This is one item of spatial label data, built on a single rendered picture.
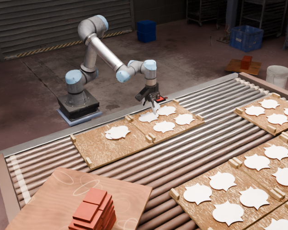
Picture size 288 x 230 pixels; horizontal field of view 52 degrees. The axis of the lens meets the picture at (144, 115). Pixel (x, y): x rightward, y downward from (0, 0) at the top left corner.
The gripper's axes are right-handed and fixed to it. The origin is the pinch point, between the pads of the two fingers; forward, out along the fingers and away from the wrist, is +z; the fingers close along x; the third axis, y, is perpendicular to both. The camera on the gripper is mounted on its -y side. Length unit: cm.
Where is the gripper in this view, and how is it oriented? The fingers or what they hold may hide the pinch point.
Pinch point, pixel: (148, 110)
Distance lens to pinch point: 200.7
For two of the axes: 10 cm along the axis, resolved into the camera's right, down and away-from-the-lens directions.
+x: -5.3, -4.3, 7.3
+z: 0.3, 8.5, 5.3
